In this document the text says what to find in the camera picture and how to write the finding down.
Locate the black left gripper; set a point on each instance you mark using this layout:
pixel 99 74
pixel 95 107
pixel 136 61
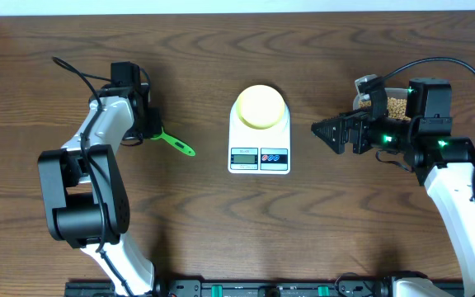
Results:
pixel 156 125

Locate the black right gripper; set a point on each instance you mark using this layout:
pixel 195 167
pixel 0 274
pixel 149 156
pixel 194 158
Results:
pixel 356 121

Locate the green plastic measuring scoop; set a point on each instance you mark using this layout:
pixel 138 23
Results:
pixel 175 143

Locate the yellow plastic bowl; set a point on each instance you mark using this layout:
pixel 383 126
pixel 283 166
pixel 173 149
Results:
pixel 260 107

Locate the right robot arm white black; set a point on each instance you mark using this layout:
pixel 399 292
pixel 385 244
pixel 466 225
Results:
pixel 443 164

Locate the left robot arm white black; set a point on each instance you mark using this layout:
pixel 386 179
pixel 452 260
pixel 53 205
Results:
pixel 86 203

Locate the white digital kitchen scale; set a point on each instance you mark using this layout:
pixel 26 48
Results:
pixel 253 151

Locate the pile of soybeans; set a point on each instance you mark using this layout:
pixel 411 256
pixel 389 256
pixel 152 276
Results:
pixel 396 107

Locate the clear plastic bean container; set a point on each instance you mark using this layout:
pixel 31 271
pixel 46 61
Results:
pixel 391 92

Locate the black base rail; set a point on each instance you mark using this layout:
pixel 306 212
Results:
pixel 405 283

